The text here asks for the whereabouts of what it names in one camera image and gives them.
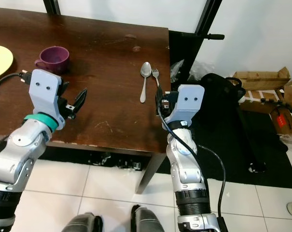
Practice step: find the purple mug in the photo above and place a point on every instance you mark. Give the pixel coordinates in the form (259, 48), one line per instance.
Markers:
(53, 60)

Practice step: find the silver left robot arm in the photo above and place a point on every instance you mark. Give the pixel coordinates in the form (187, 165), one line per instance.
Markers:
(20, 164)

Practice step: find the metal fork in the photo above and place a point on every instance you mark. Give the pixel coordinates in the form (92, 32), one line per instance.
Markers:
(155, 73)

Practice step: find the small red box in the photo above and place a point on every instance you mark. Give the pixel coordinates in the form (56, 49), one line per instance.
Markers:
(280, 121)

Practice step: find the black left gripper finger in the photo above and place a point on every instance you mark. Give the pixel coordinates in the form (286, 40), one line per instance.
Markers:
(79, 101)

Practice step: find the grey left robot leg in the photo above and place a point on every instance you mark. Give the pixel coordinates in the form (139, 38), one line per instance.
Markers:
(80, 224)

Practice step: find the brown cardboard box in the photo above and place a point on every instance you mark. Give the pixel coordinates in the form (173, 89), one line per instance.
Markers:
(261, 79)

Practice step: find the grey robot leg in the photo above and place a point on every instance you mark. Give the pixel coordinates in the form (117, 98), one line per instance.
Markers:
(80, 224)
(148, 222)

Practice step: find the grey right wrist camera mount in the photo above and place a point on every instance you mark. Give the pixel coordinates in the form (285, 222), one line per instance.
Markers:
(189, 101)

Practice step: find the grey right robot leg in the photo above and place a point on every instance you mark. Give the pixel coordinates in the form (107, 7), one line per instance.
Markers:
(148, 222)

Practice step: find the metal spoon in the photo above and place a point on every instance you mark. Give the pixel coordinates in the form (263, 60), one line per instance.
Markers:
(146, 69)

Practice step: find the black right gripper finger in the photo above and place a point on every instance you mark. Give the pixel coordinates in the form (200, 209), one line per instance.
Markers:
(159, 100)

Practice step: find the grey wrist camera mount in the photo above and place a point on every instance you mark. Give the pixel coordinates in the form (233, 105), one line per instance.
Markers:
(44, 89)
(189, 101)

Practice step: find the dark wooden table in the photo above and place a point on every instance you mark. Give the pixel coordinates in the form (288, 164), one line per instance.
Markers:
(107, 111)

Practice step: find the yellow plate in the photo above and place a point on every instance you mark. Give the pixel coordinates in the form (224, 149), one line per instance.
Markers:
(1, 62)

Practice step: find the plain black metal post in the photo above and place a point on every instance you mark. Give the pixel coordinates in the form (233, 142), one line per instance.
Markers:
(51, 6)

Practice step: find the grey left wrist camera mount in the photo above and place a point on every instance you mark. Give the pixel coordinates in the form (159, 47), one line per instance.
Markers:
(44, 89)

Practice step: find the black backpack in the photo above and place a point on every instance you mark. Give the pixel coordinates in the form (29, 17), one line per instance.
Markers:
(218, 92)

